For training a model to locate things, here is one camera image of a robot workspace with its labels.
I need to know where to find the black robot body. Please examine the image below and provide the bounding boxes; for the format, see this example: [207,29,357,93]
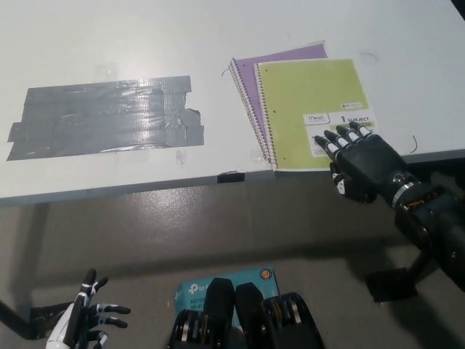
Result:
[167,278,326,349]

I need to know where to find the grey duct tape patch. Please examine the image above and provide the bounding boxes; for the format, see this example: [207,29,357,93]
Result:
[6,75,206,161]

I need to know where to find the black right hand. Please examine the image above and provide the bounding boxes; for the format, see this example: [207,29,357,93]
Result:
[314,123,410,203]

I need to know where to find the teal router box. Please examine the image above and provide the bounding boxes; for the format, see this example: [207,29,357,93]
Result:
[174,265,281,328]

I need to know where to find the green spiral notebook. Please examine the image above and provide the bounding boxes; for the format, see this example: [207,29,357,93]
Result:
[253,58,382,179]

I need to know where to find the purple spiral notebook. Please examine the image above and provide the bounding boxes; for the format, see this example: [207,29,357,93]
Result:
[228,40,330,164]

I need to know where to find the white and black left hand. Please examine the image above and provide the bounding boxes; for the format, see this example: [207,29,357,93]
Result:
[45,268,132,349]

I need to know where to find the small black tape piece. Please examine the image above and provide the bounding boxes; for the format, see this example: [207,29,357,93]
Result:
[217,171,246,183]

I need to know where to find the black table leg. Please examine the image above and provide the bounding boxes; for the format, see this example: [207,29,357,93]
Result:
[0,297,36,330]
[406,250,442,288]

